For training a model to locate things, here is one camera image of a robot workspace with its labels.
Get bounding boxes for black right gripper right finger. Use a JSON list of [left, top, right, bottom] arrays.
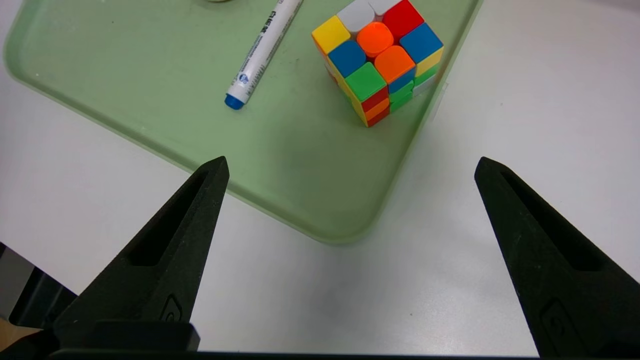
[[473, 156, 640, 359]]

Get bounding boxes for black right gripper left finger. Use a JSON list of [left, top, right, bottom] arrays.
[[54, 156, 230, 352]]

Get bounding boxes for white marker with blue cap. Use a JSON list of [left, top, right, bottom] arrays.
[[224, 0, 304, 111]]

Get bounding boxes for pale green plastic tray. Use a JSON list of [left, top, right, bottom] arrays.
[[4, 0, 484, 245]]

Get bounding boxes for multicoloured puzzle cube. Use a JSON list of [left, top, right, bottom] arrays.
[[311, 0, 445, 128]]

